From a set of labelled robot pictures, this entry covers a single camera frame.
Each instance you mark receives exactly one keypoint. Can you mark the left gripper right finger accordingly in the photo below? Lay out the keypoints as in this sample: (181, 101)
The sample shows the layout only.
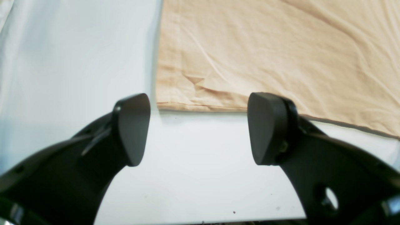
(336, 182)

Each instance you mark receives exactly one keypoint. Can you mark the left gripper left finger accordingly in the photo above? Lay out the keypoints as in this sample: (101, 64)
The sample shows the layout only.
(65, 183)

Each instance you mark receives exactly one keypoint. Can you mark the salmon pink T-shirt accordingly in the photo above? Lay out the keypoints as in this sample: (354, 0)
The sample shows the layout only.
(338, 60)

